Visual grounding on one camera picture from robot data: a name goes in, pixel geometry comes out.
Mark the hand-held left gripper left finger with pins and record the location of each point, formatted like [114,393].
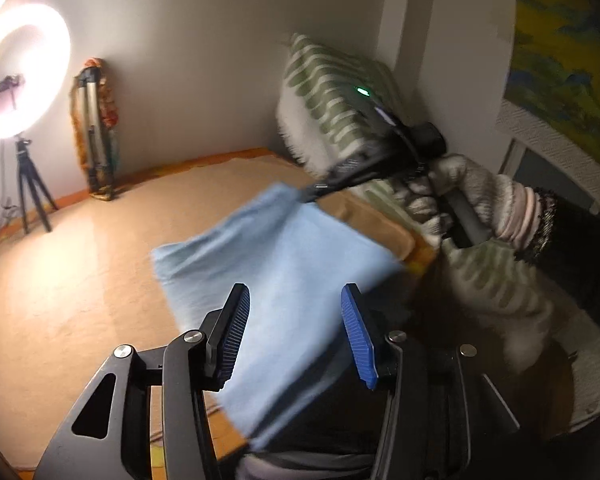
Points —
[232,335]

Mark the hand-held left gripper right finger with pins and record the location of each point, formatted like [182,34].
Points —
[357,340]

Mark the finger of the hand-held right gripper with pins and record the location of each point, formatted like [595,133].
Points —
[330,182]

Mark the blue denim pants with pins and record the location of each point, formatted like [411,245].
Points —
[290,260]

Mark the person's right hand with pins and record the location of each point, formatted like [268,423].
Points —
[480,180]

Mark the green patterned white blanket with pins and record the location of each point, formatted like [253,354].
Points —
[325,90]

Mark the grey cloth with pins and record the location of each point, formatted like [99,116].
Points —
[305,465]

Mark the yellow and blue painting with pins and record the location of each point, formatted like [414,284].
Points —
[570,60]

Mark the folded silver tripod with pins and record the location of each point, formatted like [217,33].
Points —
[111,110]
[92,130]

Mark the black mini tripod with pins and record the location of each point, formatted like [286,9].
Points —
[27,180]

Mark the phone clamp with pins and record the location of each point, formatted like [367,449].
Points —
[9,84]

